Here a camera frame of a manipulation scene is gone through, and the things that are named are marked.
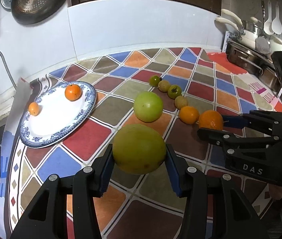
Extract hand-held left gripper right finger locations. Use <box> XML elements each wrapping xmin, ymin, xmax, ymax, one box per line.
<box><xmin>165</xmin><ymin>144</ymin><xmax>268</xmax><ymax>239</ymax></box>

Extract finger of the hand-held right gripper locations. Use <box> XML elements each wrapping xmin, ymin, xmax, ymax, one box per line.
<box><xmin>197</xmin><ymin>127</ymin><xmax>282</xmax><ymax>155</ymax></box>
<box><xmin>222</xmin><ymin>110</ymin><xmax>282</xmax><ymax>140</ymax></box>

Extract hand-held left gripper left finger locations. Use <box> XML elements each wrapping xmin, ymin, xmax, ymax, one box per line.
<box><xmin>10</xmin><ymin>143</ymin><xmax>116</xmax><ymax>239</ymax></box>

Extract large yellow-green guava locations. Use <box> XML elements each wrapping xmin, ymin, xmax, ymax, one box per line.
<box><xmin>112</xmin><ymin>124</ymin><xmax>167</xmax><ymax>175</ymax></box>

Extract small green tangerine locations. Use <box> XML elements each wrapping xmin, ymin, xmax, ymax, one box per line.
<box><xmin>149</xmin><ymin>75</ymin><xmax>161</xmax><ymax>87</ymax></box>
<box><xmin>167</xmin><ymin>85</ymin><xmax>182</xmax><ymax>99</ymax></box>

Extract light green apple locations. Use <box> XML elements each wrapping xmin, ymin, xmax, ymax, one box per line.
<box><xmin>133</xmin><ymin>92</ymin><xmax>164</xmax><ymax>123</ymax></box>

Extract blue and white plate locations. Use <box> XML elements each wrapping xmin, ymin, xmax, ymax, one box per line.
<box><xmin>19</xmin><ymin>81</ymin><xmax>96</xmax><ymax>148</ymax></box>

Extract person's right hand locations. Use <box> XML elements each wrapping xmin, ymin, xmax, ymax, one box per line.
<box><xmin>269</xmin><ymin>183</ymin><xmax>282</xmax><ymax>201</ymax></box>

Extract steel tray rack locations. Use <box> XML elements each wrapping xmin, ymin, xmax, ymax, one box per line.
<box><xmin>226</xmin><ymin>41</ymin><xmax>281</xmax><ymax>90</ymax></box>

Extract steel spatula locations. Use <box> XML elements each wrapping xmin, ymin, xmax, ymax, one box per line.
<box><xmin>256</xmin><ymin>36</ymin><xmax>271</xmax><ymax>55</ymax></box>

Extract orange tangerine with stem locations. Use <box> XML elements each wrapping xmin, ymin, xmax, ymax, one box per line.
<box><xmin>64</xmin><ymin>84</ymin><xmax>82</xmax><ymax>102</ymax></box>

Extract colourful diamond pattern mat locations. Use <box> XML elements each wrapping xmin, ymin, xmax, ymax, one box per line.
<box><xmin>0</xmin><ymin>47</ymin><xmax>282</xmax><ymax>239</ymax></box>

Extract small orange kumquat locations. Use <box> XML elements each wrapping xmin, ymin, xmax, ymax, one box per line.
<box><xmin>28</xmin><ymin>102</ymin><xmax>40</xmax><ymax>116</ymax></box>

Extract white rice spoon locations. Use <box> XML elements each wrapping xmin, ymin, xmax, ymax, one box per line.
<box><xmin>263</xmin><ymin>0</ymin><xmax>273</xmax><ymax>34</ymax></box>
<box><xmin>272</xmin><ymin>2</ymin><xmax>282</xmax><ymax>35</ymax></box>

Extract white ladles and pots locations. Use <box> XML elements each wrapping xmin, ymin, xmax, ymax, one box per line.
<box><xmin>221</xmin><ymin>9</ymin><xmax>263</xmax><ymax>36</ymax></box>

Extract black frying pan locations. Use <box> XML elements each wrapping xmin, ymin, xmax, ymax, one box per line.
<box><xmin>11</xmin><ymin>0</ymin><xmax>71</xmax><ymax>25</ymax></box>

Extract white-handled pot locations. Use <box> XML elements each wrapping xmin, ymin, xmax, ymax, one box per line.
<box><xmin>215</xmin><ymin>17</ymin><xmax>256</xmax><ymax>45</ymax></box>

